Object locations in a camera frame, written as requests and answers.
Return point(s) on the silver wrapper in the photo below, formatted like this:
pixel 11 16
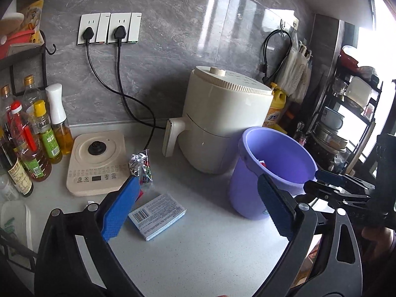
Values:
pixel 139 164

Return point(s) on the white plastic tray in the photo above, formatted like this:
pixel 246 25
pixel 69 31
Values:
pixel 20 213

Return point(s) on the stacked metal pots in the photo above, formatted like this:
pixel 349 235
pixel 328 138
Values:
pixel 328 136

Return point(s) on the black dish rack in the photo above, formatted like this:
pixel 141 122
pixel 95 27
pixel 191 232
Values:
pixel 31 51

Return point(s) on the red cap oil bottle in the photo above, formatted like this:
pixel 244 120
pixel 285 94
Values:
pixel 31 161

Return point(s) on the white enamel bowl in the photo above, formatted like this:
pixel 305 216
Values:
pixel 331 117

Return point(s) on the blue white cardboard box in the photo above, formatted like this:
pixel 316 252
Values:
pixel 157 216

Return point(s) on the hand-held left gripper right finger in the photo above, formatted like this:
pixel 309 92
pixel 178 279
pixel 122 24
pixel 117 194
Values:
pixel 273 204

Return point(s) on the black storage shelf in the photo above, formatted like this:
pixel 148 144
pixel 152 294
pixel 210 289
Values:
pixel 371 123

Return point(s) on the person's right hand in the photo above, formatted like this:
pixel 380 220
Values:
pixel 379 238

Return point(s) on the wall hook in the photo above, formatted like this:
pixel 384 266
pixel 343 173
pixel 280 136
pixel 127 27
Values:
pixel 289 24

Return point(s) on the cream induction cooker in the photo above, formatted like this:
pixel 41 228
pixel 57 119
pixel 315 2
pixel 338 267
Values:
pixel 105 167

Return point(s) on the green packet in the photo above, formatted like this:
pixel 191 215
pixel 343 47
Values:
pixel 9 224

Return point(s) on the white storage container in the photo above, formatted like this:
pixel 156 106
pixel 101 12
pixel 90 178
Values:
pixel 357 91

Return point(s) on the white top oil sprayer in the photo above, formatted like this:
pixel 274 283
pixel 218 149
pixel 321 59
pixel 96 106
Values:
pixel 60 130

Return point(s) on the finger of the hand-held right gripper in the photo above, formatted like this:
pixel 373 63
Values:
pixel 328 175
pixel 321 188

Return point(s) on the yellow snack bag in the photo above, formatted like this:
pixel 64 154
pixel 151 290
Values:
pixel 32 18

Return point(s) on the small white bottle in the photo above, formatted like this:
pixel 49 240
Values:
pixel 6 188

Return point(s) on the yellow detergent bottle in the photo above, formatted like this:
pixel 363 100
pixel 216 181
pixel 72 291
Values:
pixel 275 111

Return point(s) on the cream air fryer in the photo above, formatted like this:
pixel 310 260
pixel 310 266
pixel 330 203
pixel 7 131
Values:
pixel 216 123

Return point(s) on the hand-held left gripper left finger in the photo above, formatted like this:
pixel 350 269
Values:
pixel 119 210

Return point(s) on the clear gold cap bottle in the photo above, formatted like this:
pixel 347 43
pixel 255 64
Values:
pixel 31 92

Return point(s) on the red packet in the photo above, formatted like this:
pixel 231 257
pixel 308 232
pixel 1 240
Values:
pixel 21 41

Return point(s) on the brown cap bottle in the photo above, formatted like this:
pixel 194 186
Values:
pixel 6 102

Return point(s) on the red wrapper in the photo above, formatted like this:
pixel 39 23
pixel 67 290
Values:
pixel 263 164

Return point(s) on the red bowl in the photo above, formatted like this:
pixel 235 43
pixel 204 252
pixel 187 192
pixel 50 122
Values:
pixel 349 57

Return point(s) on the hanging plastic bags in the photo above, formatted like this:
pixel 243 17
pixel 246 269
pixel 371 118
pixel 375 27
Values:
pixel 294 71

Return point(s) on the purple plastic bucket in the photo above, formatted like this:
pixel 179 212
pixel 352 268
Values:
pixel 247 191

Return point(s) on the white wall socket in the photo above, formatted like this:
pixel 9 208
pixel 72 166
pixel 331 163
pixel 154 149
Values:
pixel 103 27
pixel 134 26

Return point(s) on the green label bottle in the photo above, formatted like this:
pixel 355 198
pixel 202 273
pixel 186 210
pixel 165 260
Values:
pixel 49 142

